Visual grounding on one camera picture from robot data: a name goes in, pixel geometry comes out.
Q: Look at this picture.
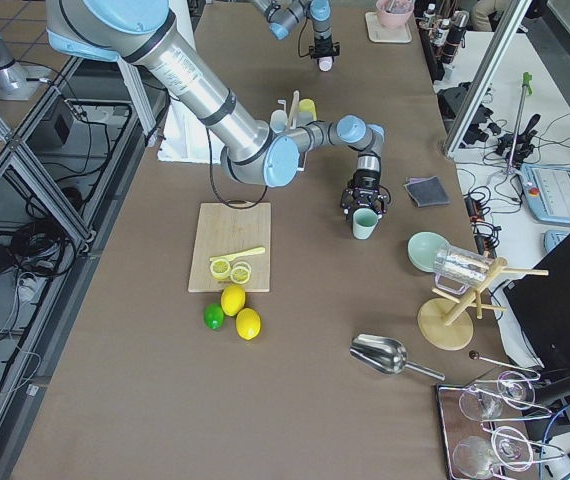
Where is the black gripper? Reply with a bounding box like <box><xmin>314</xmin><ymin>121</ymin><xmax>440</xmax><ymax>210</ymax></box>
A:
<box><xmin>340</xmin><ymin>169</ymin><xmax>391</xmax><ymax>224</ymax></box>
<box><xmin>308</xmin><ymin>36</ymin><xmax>340</xmax><ymax>60</ymax></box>

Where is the mint green cup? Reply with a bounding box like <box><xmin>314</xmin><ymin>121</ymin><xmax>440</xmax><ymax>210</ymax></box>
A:
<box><xmin>352</xmin><ymin>208</ymin><xmax>379</xmax><ymax>240</ymax></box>

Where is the pink plastic cup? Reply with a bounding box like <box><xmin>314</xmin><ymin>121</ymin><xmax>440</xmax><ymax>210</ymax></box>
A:
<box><xmin>317</xmin><ymin>56</ymin><xmax>334</xmax><ymax>72</ymax></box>

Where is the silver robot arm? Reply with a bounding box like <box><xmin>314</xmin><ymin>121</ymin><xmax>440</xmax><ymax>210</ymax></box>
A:
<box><xmin>46</xmin><ymin>1</ymin><xmax>391</xmax><ymax>220</ymax></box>
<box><xmin>251</xmin><ymin>0</ymin><xmax>340</xmax><ymax>65</ymax></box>

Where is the yellow cup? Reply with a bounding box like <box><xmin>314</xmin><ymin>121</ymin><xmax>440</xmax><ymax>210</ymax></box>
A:
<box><xmin>298</xmin><ymin>98</ymin><xmax>317</xmax><ymax>121</ymax></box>

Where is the grey cup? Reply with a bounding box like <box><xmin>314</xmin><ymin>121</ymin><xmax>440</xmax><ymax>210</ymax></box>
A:
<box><xmin>297</xmin><ymin>111</ymin><xmax>315</xmax><ymax>125</ymax></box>

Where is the light blue cup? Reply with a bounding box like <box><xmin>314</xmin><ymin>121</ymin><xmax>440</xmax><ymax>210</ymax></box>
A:
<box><xmin>269</xmin><ymin>109</ymin><xmax>288</xmax><ymax>133</ymax></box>

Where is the beige tray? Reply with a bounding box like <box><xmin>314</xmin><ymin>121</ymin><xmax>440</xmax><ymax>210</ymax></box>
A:
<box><xmin>365</xmin><ymin>12</ymin><xmax>412</xmax><ymax>44</ymax></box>

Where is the grey folded cloth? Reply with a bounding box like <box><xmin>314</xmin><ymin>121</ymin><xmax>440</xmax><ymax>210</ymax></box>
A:
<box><xmin>404</xmin><ymin>176</ymin><xmax>450</xmax><ymax>208</ymax></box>

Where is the mint green bowl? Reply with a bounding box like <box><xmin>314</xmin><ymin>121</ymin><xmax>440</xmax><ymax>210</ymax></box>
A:
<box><xmin>407</xmin><ymin>231</ymin><xmax>449</xmax><ymax>273</ymax></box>

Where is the pink bowl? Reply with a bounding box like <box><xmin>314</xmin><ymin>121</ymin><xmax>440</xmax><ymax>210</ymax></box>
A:
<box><xmin>375</xmin><ymin>0</ymin><xmax>414</xmax><ymax>28</ymax></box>

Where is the clear glass mug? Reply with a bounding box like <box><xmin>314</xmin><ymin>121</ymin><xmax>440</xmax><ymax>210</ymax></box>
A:
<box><xmin>433</xmin><ymin>244</ymin><xmax>493</xmax><ymax>294</ymax></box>

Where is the yellow plastic knife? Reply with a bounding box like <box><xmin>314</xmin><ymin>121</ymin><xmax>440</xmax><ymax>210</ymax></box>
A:
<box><xmin>209</xmin><ymin>246</ymin><xmax>266</xmax><ymax>262</ymax></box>

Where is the wooden mug tree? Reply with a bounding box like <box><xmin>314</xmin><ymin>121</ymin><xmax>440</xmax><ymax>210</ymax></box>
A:
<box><xmin>417</xmin><ymin>257</ymin><xmax>549</xmax><ymax>351</ymax></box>

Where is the lemon slice right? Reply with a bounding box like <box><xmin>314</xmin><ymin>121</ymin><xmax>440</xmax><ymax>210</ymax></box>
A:
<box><xmin>229</xmin><ymin>261</ymin><xmax>252</xmax><ymax>285</ymax></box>

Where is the lemon slice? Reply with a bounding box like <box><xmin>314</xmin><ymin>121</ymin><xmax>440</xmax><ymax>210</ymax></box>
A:
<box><xmin>229</xmin><ymin>261</ymin><xmax>252</xmax><ymax>285</ymax></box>
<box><xmin>209</xmin><ymin>258</ymin><xmax>231</xmax><ymax>281</ymax></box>

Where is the metal scoop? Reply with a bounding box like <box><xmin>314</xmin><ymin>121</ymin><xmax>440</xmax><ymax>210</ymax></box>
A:
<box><xmin>349</xmin><ymin>333</ymin><xmax>445</xmax><ymax>382</ymax></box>

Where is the bamboo cutting board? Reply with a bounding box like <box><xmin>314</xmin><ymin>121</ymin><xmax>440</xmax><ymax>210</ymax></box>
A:
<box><xmin>188</xmin><ymin>203</ymin><xmax>272</xmax><ymax>293</ymax></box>

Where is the lemon slice left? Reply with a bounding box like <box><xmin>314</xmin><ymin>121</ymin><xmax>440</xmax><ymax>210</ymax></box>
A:
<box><xmin>209</xmin><ymin>258</ymin><xmax>231</xmax><ymax>281</ymax></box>

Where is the yellow lemon near board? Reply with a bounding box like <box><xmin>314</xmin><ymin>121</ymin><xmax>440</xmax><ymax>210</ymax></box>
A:
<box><xmin>220</xmin><ymin>284</ymin><xmax>246</xmax><ymax>317</ymax></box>

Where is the yellow lemon front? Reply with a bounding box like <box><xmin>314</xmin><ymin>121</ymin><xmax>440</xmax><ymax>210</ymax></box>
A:
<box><xmin>236</xmin><ymin>308</ymin><xmax>262</xmax><ymax>340</ymax></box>

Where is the green lime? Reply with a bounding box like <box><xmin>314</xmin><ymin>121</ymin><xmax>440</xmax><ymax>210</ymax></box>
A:
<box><xmin>203</xmin><ymin>303</ymin><xmax>226</xmax><ymax>330</ymax></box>

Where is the blue teach pendant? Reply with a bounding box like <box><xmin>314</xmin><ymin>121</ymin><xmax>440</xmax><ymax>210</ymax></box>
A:
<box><xmin>519</xmin><ymin>164</ymin><xmax>570</xmax><ymax>226</ymax></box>

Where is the black monitor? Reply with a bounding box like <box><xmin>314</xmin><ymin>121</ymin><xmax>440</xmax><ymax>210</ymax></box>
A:
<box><xmin>504</xmin><ymin>234</ymin><xmax>570</xmax><ymax>369</ymax></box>

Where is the upper wine glass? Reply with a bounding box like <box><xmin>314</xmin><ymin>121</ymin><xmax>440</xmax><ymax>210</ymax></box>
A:
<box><xmin>459</xmin><ymin>370</ymin><xmax>535</xmax><ymax>422</ymax></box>

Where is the wine glass rack tray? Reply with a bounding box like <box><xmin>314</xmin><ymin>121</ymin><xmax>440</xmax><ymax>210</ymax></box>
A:
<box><xmin>435</xmin><ymin>384</ymin><xmax>564</xmax><ymax>479</ymax></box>

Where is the lower wine glass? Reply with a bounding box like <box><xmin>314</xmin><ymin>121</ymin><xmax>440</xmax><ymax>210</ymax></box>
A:
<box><xmin>452</xmin><ymin>426</ymin><xmax>533</xmax><ymax>479</ymax></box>

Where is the white wire cup holder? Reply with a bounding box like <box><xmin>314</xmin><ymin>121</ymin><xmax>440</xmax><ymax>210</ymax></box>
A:
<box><xmin>263</xmin><ymin>90</ymin><xmax>313</xmax><ymax>186</ymax></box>

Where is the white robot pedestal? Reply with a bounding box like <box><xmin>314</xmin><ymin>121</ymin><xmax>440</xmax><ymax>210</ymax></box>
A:
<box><xmin>157</xmin><ymin>0</ymin><xmax>223</xmax><ymax>164</ymax></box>

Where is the aluminium frame post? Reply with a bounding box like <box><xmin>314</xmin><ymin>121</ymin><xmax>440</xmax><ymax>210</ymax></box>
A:
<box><xmin>443</xmin><ymin>0</ymin><xmax>531</xmax><ymax>159</ymax></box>

